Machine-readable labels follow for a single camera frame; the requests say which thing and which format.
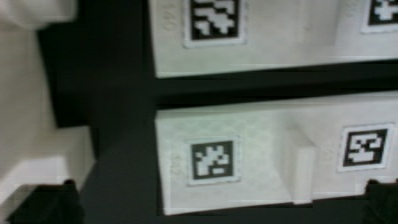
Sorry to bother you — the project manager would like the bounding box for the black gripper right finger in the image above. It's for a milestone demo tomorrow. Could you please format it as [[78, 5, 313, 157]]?
[[363, 180, 398, 224]]

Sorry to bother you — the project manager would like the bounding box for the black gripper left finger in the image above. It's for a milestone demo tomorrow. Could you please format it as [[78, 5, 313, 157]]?
[[0, 179, 82, 224]]

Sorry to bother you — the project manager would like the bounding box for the white cabinet door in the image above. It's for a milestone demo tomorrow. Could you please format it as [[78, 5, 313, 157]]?
[[148, 0, 398, 78], [155, 91, 398, 215]]

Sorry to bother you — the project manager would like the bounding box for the white cabinet body box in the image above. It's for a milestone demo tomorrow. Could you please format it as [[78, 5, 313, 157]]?
[[0, 0, 94, 203]]

